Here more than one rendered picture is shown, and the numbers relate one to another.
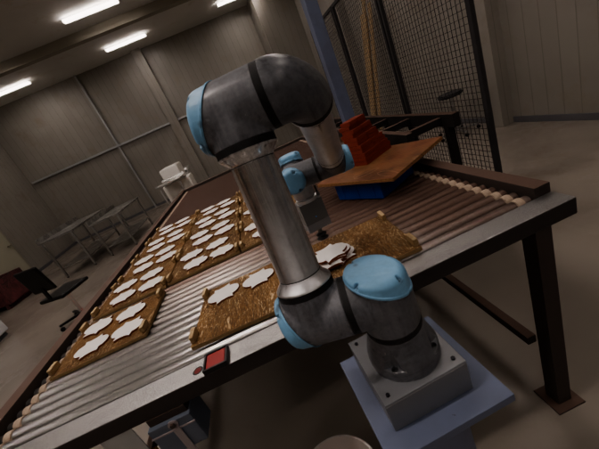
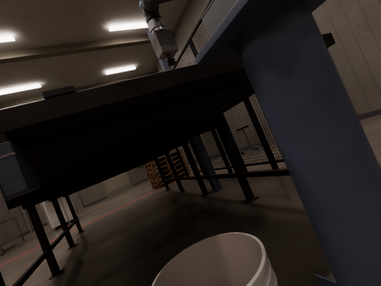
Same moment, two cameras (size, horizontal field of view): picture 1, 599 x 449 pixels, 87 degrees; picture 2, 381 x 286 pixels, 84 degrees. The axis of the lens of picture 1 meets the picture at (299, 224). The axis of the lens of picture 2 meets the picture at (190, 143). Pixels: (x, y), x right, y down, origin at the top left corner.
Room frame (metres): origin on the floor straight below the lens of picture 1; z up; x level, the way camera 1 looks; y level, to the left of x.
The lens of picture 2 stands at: (0.15, 0.34, 0.65)
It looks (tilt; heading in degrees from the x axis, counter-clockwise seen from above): 2 degrees up; 339
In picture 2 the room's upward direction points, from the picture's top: 23 degrees counter-clockwise
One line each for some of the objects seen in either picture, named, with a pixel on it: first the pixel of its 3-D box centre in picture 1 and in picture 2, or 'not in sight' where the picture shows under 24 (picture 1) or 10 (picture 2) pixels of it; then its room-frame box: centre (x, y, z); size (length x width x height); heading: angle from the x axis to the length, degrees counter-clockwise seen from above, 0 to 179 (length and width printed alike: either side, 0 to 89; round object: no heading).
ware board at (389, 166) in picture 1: (377, 162); not in sight; (1.65, -0.53, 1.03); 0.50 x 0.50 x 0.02; 34
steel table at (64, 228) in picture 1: (85, 238); not in sight; (7.91, 4.97, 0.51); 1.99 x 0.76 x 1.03; 5
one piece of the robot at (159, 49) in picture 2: (311, 210); (163, 44); (1.03, -0.06, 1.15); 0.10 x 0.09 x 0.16; 9
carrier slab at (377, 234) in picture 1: (349, 251); not in sight; (1.05, -0.13, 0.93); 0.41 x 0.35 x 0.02; 90
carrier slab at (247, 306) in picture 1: (249, 296); not in sight; (1.06, 0.29, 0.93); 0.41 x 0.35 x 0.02; 89
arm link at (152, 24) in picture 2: (304, 191); (157, 27); (1.02, -0.06, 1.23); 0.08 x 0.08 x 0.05
